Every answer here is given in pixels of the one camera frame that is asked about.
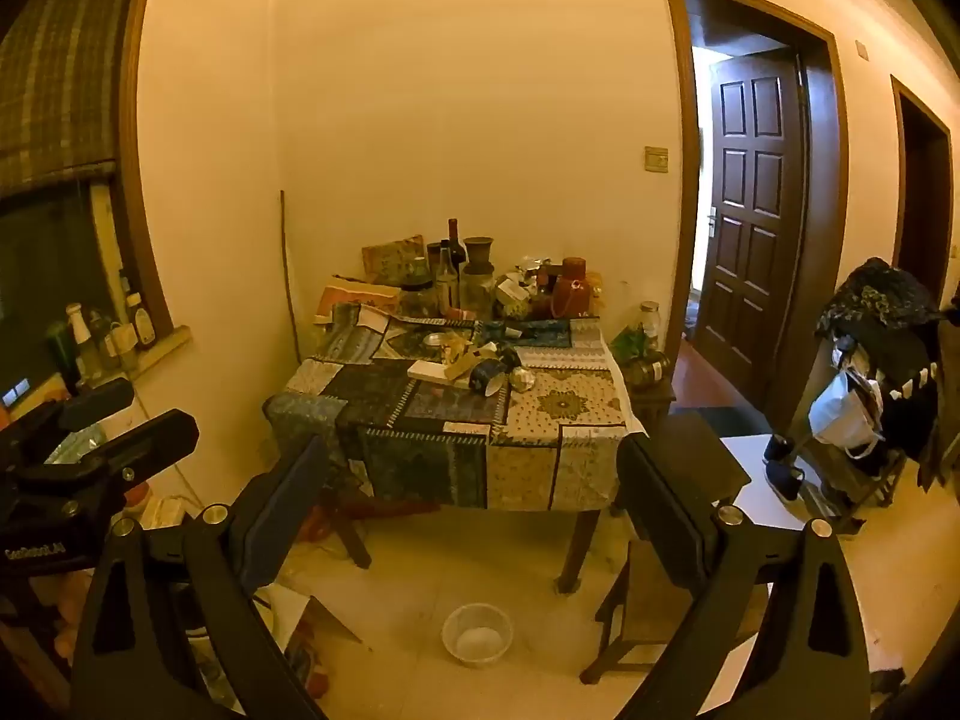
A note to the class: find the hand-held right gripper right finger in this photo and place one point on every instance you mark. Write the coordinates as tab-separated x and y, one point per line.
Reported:
660	510

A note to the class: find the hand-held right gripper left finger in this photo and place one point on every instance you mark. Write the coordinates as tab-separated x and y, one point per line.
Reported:
289	502

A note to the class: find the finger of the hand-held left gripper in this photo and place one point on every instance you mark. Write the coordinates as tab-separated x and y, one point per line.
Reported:
97	401
146	446

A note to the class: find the white box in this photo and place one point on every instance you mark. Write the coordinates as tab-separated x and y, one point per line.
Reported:
431	373

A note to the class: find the clear plastic waste bin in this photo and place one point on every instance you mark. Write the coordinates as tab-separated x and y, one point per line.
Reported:
477	645

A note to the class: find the green yellow snack wrapper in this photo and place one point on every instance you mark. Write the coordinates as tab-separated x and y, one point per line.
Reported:
459	351

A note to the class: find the green glass bottle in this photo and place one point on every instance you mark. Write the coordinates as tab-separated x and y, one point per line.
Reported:
60	352

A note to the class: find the dark wooden stool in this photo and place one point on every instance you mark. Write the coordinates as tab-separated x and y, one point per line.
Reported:
697	457

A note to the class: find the white capped bottle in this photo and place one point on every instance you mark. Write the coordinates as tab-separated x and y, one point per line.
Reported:
81	337

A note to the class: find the labelled brown bottle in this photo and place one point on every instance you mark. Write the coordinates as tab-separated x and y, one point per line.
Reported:
142	324

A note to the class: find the light wooden stool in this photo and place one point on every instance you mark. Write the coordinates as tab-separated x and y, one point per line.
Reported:
652	600

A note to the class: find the white low table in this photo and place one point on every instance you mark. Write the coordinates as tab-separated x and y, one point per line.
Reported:
754	495

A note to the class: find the black shoe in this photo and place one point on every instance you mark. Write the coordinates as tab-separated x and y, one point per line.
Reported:
780	448
787	481

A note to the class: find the dark round labelled jar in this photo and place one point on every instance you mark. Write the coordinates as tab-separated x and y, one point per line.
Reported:
649	371

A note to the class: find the patchwork tablecloth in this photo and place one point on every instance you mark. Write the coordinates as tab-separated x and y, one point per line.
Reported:
420	420

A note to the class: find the small glass jar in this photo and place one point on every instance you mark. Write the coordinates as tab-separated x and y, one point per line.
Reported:
649	322

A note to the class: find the white plastic bag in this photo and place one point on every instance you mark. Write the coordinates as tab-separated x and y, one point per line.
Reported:
840	412

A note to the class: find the wooden chair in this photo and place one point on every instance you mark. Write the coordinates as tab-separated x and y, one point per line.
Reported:
862	480

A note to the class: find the pink floral box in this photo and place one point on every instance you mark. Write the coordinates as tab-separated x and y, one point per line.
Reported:
352	294

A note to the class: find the round metal tin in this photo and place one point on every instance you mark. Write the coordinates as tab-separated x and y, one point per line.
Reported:
435	340

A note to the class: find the thin wooden stick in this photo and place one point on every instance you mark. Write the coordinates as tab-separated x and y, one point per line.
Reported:
286	277

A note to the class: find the red plastic jug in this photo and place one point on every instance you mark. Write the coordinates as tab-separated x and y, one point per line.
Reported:
571	292

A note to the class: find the glass pickle jar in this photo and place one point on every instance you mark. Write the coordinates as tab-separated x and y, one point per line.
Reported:
418	298

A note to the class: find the black garment with white marks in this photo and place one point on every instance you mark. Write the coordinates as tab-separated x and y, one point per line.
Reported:
907	420

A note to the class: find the printed cardboard box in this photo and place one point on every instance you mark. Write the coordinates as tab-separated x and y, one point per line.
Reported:
390	259

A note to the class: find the clear glass bottle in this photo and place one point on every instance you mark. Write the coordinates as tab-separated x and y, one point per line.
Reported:
446	281

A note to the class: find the large clear glass jar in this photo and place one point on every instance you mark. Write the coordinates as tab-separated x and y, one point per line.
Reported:
478	292

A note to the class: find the brown panelled wooden door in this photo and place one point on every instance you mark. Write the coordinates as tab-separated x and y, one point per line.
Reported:
750	240

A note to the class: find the dark wine bottle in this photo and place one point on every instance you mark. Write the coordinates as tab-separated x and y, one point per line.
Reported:
454	255

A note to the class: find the dark printed cloth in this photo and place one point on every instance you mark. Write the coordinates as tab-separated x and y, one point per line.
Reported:
877	300

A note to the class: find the brown ceramic vase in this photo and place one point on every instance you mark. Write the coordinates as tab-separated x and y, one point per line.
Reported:
478	251

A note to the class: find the plaid window blind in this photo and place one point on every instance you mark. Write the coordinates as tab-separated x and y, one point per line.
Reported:
60	75

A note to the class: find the brown wooden window frame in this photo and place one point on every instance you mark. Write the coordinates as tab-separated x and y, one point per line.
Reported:
139	165

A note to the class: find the brown wooden door frame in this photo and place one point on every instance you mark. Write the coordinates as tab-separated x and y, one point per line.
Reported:
829	202

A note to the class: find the wall light switch plate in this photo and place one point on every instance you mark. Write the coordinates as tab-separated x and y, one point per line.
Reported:
656	159

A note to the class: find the narrow brown door frame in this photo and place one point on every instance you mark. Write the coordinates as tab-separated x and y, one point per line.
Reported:
898	165

